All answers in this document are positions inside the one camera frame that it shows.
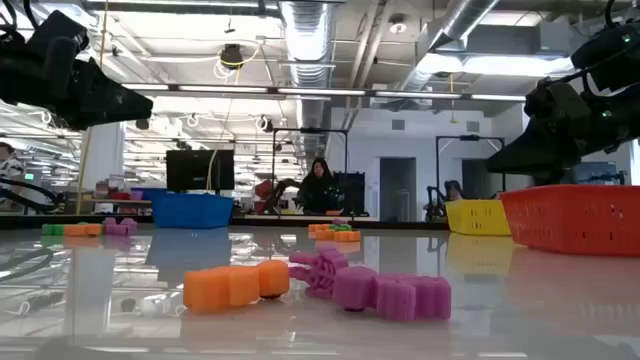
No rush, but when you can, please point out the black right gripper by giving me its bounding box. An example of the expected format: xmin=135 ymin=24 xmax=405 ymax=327
xmin=486 ymin=78 xmax=640 ymax=188

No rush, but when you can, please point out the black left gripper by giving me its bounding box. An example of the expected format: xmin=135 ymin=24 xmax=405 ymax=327
xmin=0 ymin=52 xmax=154 ymax=132

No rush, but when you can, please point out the red plastic basket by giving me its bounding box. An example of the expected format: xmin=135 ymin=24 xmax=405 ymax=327
xmin=499 ymin=183 xmax=640 ymax=258

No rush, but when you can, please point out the yellow plastic basket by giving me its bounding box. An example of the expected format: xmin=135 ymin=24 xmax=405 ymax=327
xmin=444 ymin=198 xmax=512 ymax=237

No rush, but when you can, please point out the blue plastic basket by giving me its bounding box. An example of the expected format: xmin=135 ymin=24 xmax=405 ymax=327
xmin=151 ymin=192 xmax=235 ymax=230

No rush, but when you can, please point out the purple skeleton hand toy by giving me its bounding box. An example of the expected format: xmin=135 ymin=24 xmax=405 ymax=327
xmin=288 ymin=244 xmax=350 ymax=301

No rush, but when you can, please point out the dark computer monitor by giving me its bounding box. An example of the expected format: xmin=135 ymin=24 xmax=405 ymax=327
xmin=574 ymin=160 xmax=626 ymax=186

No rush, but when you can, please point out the white square column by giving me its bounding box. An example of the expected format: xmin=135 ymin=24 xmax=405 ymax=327
xmin=81 ymin=122 xmax=126 ymax=201

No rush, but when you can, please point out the grey door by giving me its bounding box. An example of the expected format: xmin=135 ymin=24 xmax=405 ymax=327
xmin=379 ymin=156 xmax=418 ymax=223
xmin=461 ymin=158 xmax=494 ymax=200

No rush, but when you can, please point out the wooden shelf board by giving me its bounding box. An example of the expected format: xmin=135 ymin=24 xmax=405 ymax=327
xmin=74 ymin=198 xmax=153 ymax=205

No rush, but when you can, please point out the black monitor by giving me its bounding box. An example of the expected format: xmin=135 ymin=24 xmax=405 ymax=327
xmin=165 ymin=149 xmax=236 ymax=195

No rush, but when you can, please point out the red plastic object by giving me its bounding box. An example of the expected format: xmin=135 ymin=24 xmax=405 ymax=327
xmin=253 ymin=179 xmax=274 ymax=215

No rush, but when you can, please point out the wooden background desk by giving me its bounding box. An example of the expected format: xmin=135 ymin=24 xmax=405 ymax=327
xmin=243 ymin=214 xmax=380 ymax=223

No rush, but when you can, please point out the black slotted rack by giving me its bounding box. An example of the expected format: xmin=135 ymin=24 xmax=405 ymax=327
xmin=333 ymin=170 xmax=367 ymax=217

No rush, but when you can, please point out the long white light bar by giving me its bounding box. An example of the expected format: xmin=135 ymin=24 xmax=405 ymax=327
xmin=119 ymin=82 xmax=527 ymax=102

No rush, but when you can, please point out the black metal frame stand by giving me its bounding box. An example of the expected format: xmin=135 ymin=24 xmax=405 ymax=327
xmin=270 ymin=127 xmax=350 ymax=217
xmin=435 ymin=134 xmax=507 ymax=201

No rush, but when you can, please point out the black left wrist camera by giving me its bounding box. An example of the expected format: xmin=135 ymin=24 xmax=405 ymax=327
xmin=27 ymin=9 xmax=91 ymax=67

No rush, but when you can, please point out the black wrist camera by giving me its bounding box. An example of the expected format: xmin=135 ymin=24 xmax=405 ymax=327
xmin=571 ymin=22 xmax=640 ymax=94
xmin=27 ymin=9 xmax=91 ymax=67

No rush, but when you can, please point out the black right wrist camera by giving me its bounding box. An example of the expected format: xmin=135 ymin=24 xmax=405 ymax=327
xmin=571 ymin=22 xmax=640 ymax=94

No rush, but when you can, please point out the black ceiling camera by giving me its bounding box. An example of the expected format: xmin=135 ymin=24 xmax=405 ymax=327
xmin=219 ymin=42 xmax=245 ymax=70

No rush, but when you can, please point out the ribbed silver ventilation duct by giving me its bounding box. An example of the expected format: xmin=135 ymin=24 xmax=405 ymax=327
xmin=278 ymin=0 xmax=335 ymax=157

